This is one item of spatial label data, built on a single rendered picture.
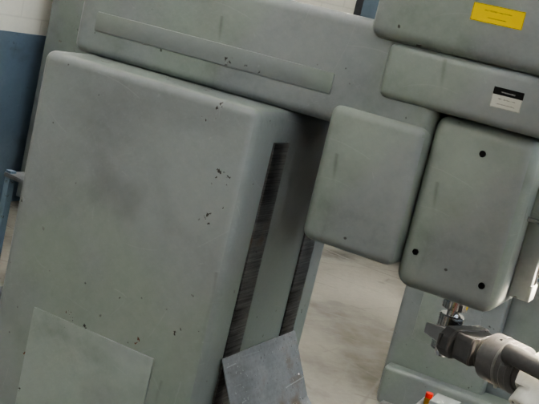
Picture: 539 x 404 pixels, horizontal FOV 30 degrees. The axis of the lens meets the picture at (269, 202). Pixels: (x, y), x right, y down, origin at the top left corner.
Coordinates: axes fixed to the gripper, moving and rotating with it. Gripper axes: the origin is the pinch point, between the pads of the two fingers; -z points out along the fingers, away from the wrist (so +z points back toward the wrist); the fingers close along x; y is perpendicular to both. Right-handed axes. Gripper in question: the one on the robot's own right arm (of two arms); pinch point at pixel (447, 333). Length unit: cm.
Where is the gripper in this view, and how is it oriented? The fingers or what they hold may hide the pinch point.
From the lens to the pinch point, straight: 191.8
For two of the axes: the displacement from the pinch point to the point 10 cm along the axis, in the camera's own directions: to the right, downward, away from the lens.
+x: -7.8, -0.7, -6.2
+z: 5.9, 2.7, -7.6
